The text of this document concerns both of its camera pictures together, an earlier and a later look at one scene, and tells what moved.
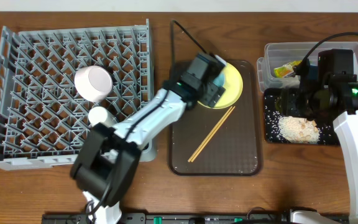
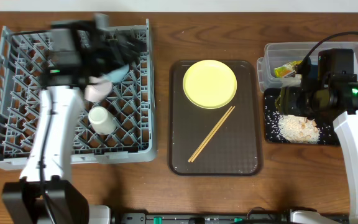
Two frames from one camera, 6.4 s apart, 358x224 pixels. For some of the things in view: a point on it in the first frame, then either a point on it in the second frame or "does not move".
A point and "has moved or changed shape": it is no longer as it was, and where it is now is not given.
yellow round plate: x=233 y=86 has moved or changed shape
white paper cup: x=98 y=114 does not move
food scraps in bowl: x=298 y=130 does not move
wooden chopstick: x=209 y=135 does not move
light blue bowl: x=219 y=80 → x=117 y=75
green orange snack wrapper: x=282 y=71 does not move
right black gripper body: x=297 y=104 does not move
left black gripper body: x=214 y=92 → x=117 y=50
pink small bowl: x=94 y=83 does not move
